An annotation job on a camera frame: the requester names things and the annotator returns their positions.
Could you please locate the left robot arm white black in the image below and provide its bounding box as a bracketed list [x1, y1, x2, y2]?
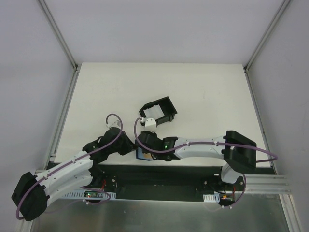
[11, 127, 137, 221]

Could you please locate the right white cable duct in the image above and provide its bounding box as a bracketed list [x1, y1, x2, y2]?
[203, 193, 220, 203]

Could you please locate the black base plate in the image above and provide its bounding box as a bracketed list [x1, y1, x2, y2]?
[86, 164, 244, 202]

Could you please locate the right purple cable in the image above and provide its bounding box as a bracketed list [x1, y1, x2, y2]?
[133, 117, 279, 210]

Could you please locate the right aluminium frame post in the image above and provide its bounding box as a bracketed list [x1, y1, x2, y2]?
[243, 0, 294, 72]

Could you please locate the black plastic card rack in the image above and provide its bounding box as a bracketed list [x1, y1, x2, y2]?
[139, 96, 178, 125]

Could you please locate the purple cable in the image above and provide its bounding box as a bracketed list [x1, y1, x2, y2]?
[14, 113, 124, 220]
[133, 117, 279, 210]

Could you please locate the blue leather card holder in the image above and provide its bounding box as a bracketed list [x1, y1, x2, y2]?
[136, 147, 154, 161]

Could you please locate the white cable duct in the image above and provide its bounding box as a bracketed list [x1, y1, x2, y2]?
[60, 189, 116, 201]
[203, 193, 220, 203]

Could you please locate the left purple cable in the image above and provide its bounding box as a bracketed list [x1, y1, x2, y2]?
[14, 113, 124, 220]

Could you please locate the aluminium frame post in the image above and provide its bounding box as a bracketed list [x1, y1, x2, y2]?
[243, 0, 294, 72]
[36, 0, 82, 71]

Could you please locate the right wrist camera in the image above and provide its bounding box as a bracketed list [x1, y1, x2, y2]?
[140, 118, 157, 133]

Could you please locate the left white cable duct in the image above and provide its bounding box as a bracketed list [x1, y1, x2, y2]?
[60, 189, 116, 201]

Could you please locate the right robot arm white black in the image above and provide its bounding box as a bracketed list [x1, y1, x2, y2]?
[134, 130, 256, 191]

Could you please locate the left aluminium frame post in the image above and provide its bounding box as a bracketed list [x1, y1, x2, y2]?
[36, 0, 82, 71]

